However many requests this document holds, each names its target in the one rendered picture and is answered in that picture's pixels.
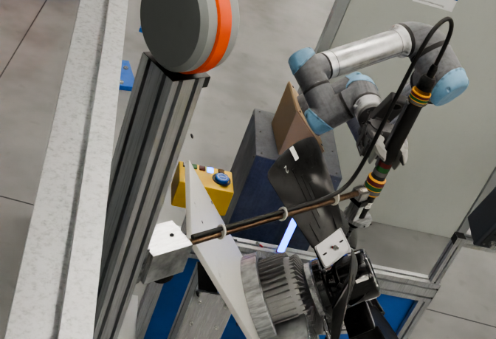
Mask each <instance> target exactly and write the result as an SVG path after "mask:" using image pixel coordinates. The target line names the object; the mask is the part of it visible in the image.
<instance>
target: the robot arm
mask: <svg viewBox="0 0 496 339"><path fill-rule="evenodd" d="M432 28H433V26H431V25H429V24H425V23H421V22H415V21H407V22H402V23H399V24H395V25H393V26H392V27H391V28H390V29H389V30H388V31H386V32H382V33H380V34H377V35H372V36H370V37H367V38H363V39H361V40H358V41H355V42H351V43H349V44H345V45H342V46H340V47H336V48H333V49H329V50H326V51H324V52H320V53H317V54H315V53H316V52H314V50H313V49H312V48H311V47H306V48H303V49H300V50H298V51H296V52H295V53H293V54H292V55H291V56H290V57H289V59H288V63H289V67H290V69H291V71H292V74H293V75H294V77H295V79H296V81H297V83H298V85H299V87H300V89H301V91H302V94H301V95H298V96H297V101H298V103H299V105H300V108H301V110H302V112H303V115H304V116H305V118H306V120H307V123H308V124H309V126H310V128H311V130H312V131H313V132H314V133H315V134H316V135H317V136H320V135H321V134H324V133H326V132H327V131H330V130H333V129H334V128H336V127H338V126H339V125H341V124H343V123H345V122H346V123H347V125H348V127H349V129H350V131H351V133H352V135H353V137H354V139H355V141H356V146H357V149H358V152H359V155H360V156H365V153H366V151H367V150H368V147H369V145H370V144H371V142H372V140H373V138H374V136H375V134H376V132H377V130H378V128H379V126H380V124H381V122H382V120H383V118H384V116H385V114H386V112H387V110H388V108H389V106H390V104H391V102H392V100H393V98H394V96H395V94H396V92H391V93H390V94H389V95H388V96H387V97H386V98H385V99H384V100H383V101H382V99H381V98H380V95H379V92H378V89H377V87H376V85H375V83H374V82H373V80H372V79H371V78H370V77H368V76H367V75H363V74H362V73H361V72H353V71H356V70H358V69H362V68H365V67H367V66H371V65H373V64H377V63H379V62H382V61H386V60H388V59H391V58H395V57H398V58H406V57H408V58H409V59H410V61H411V63H412V61H413V59H414V57H415V55H416V53H417V52H418V50H419V47H420V46H421V44H422V42H423V41H424V39H425V38H426V36H427V34H428V33H429V31H431V29H432ZM445 39H446V36H445V35H444V34H443V33H442V32H441V31H440V30H436V31H435V33H434V34H433V36H432V37H431V39H430V40H429V41H428V43H427V45H426V47H425V48H424V50H423V52H422V54H421V56H420V57H419V59H418V61H417V63H416V65H415V67H414V69H415V71H414V72H413V73H412V74H411V76H410V81H409V82H408V83H407V84H405V86H404V88H403V90H402V93H401V94H400V96H399V99H398V100H397V102H396V105H395V106H394V108H393V110H392V112H391V113H390V116H389V118H388V119H387V122H386V124H385V126H384V128H383V129H382V132H381V134H380V135H379V138H378V140H377V141H376V144H375V146H374V147H373V150H372V151H371V153H370V155H369V157H368V158H369V159H368V163H369V164H371V163H372V162H373V161H374V159H376V160H377V158H378V157H380V158H381V159H382V160H383V161H386V157H387V151H386V149H385V143H386V141H387V139H388V137H389V135H390V133H391V131H392V129H393V127H394V125H395V123H396V121H397V119H398V117H399V115H400V113H401V111H402V109H403V107H404V105H405V103H406V99H408V98H407V97H408V95H409V94H410V91H411V89H412V88H413V87H414V86H415V85H416V83H417V82H418V80H419V78H420V77H421V75H423V74H424V73H427V71H428V69H429V68H430V66H431V65H432V64H433V63H434V62H435V60H436V58H437V56H438V54H439V52H440V50H441V48H442V46H443V44H444V41H445ZM349 72H353V73H351V74H350V75H346V76H345V77H344V78H341V79H339V80H338V81H336V82H334V83H332V84H330V82H329V80H330V79H332V78H336V77H339V76H341V75H344V74H347V73H349ZM468 85H469V79H468V77H467V76H466V72H465V70H464V68H463V67H462V66H461V64H460V62H459V60H458V59H457V57H456V55H455V53H454V51H453V50H452V47H451V46H450V44H448V45H447V48H446V50H445V52H444V54H443V56H442V58H441V60H440V62H439V64H438V71H437V72H436V74H435V85H434V87H433V90H432V92H431V97H430V99H429V101H428V103H427V104H430V105H433V104H434V105H435V106H443V105H444V104H446V103H449V102H450V101H452V100H454V99H455V98H456V97H458V96H459V95H461V94H462V93H463V92H464V91H465V90H466V89H467V87H468ZM407 157H408V142H407V139H406V140H405V142H404V144H403V146H402V147H401V149H400V151H399V153H398V155H397V157H396V159H395V161H394V163H393V165H392V168H393V170H396V169H397V168H398V167H399V166H400V164H402V165H403V166H404V165H405V163H406V162H407Z"/></svg>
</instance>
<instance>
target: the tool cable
mask: <svg viewBox="0 0 496 339"><path fill-rule="evenodd" d="M446 21H448V22H449V30H448V33H447V37H446V39H445V41H444V44H443V46H442V48H441V50H440V52H439V54H438V56H437V58H436V60H435V62H434V65H436V66H438V64H439V62H440V60H441V58H442V56H443V54H444V52H445V50H446V48H447V45H448V43H449V42H450V39H451V36H452V32H453V28H454V21H453V20H452V18H451V17H449V16H447V17H444V18H442V19H441V20H440V21H439V22H438V23H437V24H435V26H434V27H433V28H432V29H431V31H429V33H428V34H427V36H426V38H425V39H424V41H423V42H422V44H421V46H420V47H419V49H418V52H417V53H416V55H415V57H414V59H413V61H412V63H411V65H410V66H409V68H408V70H407V72H406V74H405V76H404V78H403V80H402V82H401V84H400V86H399V88H398V90H397V92H396V94H395V96H394V98H393V100H392V102H391V104H390V106H389V108H388V110H387V112H386V114H385V116H384V118H383V120H382V122H381V124H380V126H379V128H378V130H377V132H376V134H375V136H374V138H373V140H372V142H371V144H370V145H369V147H368V150H367V151H366V153H365V156H364V157H363V158H362V161H361V163H360V164H359V166H358V168H357V169H356V171H355V172H354V174H353V176H352V177H351V178H350V179H349V180H348V181H347V182H346V183H345V184H344V185H343V186H342V187H341V188H340V189H339V190H337V191H335V192H333V193H331V194H329V195H326V196H323V197H320V198H318V199H314V200H312V201H309V202H304V203H302V204H299V205H294V206H291V207H288V208H285V207H281V208H279V209H278V210H277V211H273V212H271V213H266V214H263V215H260V216H255V217H252V218H249V219H245V220H241V221H239V222H234V223H231V224H228V225H223V224H220V225H218V226H217V227H216V228H213V229H210V230H205V231H202V232H199V233H194V234H192V235H191V239H197V238H199V237H202V236H207V235H210V234H213V233H217V232H220V231H221V234H222V236H221V237H220V238H218V239H220V240H221V239H223V238H224V237H225V236H226V233H227V230H228V229H230V228H234V227H238V226H241V225H245V224H249V223H251V222H256V221H259V220H262V219H266V218H269V217H272V216H277V215H280V214H283V218H282V219H279V221H284V220H286V218H287V216H288V212H289V211H293V210H297V209H300V208H304V207H307V206H309V205H313V204H317V203H319V202H322V201H325V200H327V199H330V198H332V197H334V198H335V201H336V202H335V203H334V204H331V205H337V204H338V202H339V200H340V195H339V194H340V193H342V192H343V191H344V190H345V189H346V188H348V187H349V186H350V185H351V183H352V182H353V181H354V180H355V179H356V177H357V176H358V174H359V172H360V171H361V170H362V167H363V166H364V164H365V162H366V161H367V159H368V157H369V155H370V153H371V151H372V150H373V147H374V146H375V144H376V141H377V140H378V138H379V135H380V134H381V132H382V129H383V128H384V126H385V124H386V122H387V120H388V118H389V116H390V113H391V112H392V110H393V108H394V106H395V105H396V102H397V100H398V99H399V96H400V94H401V93H402V90H403V88H404V86H405V84H406V82H407V80H408V78H409V77H410V74H411V72H412V71H413V69H414V67H415V65H416V63H417V61H418V59H419V57H420V56H421V54H422V52H423V50H424V48H425V47H426V45H427V43H428V41H429V40H430V39H431V37H432V36H433V34H434V33H435V31H436V30H437V29H438V28H439V27H440V26H441V25H442V24H443V23H445V22H446Z"/></svg>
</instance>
